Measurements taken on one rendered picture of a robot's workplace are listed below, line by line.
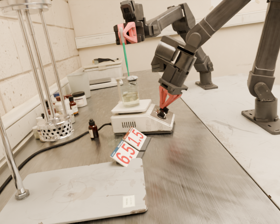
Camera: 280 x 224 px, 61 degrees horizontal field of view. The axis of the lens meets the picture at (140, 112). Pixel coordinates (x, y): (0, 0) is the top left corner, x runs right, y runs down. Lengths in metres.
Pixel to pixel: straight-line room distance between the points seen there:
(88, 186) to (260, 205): 0.34
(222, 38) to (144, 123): 1.79
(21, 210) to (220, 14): 0.69
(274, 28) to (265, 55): 0.07
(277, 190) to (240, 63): 2.08
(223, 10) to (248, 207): 0.52
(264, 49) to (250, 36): 1.79
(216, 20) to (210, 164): 0.41
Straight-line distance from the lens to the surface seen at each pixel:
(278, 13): 0.77
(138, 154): 0.66
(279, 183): 0.56
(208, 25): 0.76
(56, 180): 0.62
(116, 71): 1.92
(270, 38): 0.77
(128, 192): 0.51
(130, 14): 0.88
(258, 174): 0.57
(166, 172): 0.58
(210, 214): 0.47
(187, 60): 0.77
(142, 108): 0.77
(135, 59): 2.30
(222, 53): 2.46
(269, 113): 0.81
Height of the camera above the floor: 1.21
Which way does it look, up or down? 17 degrees down
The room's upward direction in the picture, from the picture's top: 8 degrees counter-clockwise
